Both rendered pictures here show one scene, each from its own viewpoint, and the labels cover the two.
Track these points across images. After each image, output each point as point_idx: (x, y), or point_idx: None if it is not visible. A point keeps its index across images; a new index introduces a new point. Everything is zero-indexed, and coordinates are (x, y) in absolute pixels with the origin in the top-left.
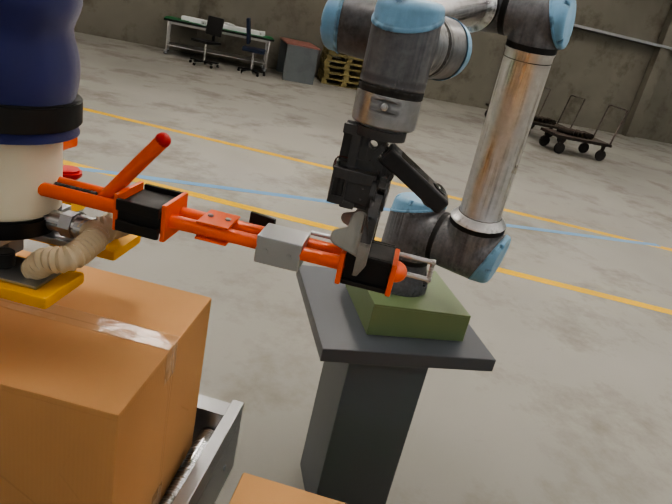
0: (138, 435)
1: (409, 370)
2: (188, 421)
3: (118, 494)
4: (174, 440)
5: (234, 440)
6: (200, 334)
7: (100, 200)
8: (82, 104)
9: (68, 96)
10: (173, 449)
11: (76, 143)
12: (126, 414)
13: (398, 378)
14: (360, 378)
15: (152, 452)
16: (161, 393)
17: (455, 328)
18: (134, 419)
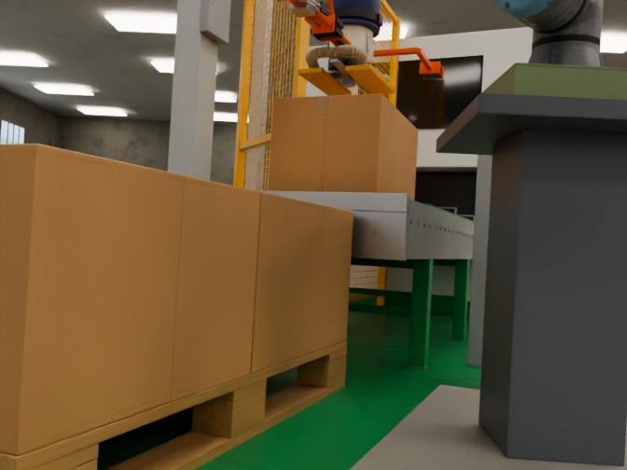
0: (291, 126)
1: (512, 176)
2: (361, 178)
3: (274, 145)
4: (339, 173)
5: (395, 222)
6: (366, 112)
7: None
8: (355, 7)
9: (343, 4)
10: (339, 181)
11: (415, 50)
12: (279, 103)
13: (508, 191)
14: (494, 199)
15: (308, 153)
16: (313, 118)
17: (508, 88)
18: (286, 112)
